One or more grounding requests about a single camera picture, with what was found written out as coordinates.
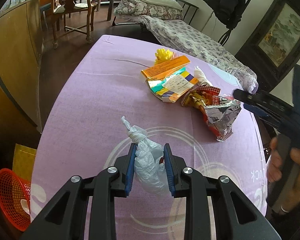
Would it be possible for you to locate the white knotted plastic bag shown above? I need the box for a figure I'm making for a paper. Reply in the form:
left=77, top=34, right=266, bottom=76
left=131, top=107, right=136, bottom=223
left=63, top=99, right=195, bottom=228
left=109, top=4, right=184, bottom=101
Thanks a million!
left=121, top=116, right=169, bottom=196

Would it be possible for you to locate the red snack bag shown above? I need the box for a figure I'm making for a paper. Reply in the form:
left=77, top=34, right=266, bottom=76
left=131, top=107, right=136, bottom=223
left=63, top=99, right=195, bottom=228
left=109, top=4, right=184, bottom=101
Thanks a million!
left=181, top=86, right=241, bottom=142

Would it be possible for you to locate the orange striped medicine box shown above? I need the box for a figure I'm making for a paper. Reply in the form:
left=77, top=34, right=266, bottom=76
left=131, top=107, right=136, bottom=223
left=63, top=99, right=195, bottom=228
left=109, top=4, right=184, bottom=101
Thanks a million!
left=141, top=55, right=198, bottom=103

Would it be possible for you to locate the white face mask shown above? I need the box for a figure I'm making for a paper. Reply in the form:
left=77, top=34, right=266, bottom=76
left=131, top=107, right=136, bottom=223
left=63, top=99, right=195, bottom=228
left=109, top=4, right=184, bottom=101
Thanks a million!
left=20, top=199, right=30, bottom=215

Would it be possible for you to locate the person right hand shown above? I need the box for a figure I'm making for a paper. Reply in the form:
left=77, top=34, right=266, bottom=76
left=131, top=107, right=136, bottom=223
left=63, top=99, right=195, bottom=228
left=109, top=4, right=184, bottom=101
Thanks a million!
left=266, top=136, right=300, bottom=214

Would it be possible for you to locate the pink purple bed sheet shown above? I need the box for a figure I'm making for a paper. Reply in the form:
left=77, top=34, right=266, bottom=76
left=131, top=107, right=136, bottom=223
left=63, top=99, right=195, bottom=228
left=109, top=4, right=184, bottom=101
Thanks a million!
left=29, top=34, right=269, bottom=240

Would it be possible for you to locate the framed landscape painting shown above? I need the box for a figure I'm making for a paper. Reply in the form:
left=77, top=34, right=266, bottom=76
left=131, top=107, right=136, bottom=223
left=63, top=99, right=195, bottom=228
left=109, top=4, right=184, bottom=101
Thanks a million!
left=235, top=0, right=300, bottom=92

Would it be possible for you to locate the white crumpled tissue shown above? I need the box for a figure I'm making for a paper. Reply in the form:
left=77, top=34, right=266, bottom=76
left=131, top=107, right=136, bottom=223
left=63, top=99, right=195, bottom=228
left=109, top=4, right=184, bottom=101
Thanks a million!
left=193, top=66, right=212, bottom=86

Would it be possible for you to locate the gold patterned flat box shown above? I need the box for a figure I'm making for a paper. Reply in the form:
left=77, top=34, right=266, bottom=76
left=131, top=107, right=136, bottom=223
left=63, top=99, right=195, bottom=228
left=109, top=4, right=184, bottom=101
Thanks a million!
left=12, top=144, right=37, bottom=181

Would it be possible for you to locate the red plastic mesh basket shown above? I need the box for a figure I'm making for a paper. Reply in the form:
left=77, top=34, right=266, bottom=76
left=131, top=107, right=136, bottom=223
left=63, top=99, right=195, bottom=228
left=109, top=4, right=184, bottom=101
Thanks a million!
left=0, top=168, right=31, bottom=231

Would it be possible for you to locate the floral quilt folding bed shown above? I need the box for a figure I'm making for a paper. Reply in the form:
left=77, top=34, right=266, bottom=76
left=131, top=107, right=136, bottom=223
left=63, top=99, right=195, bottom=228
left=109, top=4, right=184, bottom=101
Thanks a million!
left=114, top=0, right=258, bottom=94

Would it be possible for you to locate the wooden chair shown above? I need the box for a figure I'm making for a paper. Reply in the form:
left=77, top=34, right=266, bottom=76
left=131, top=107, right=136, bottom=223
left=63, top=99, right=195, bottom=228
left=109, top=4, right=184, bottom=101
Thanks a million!
left=51, top=0, right=97, bottom=49

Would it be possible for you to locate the wooden wardrobe panel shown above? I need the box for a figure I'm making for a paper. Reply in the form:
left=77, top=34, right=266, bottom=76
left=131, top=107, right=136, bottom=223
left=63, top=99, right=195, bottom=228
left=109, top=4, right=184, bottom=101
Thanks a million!
left=0, top=0, right=43, bottom=131

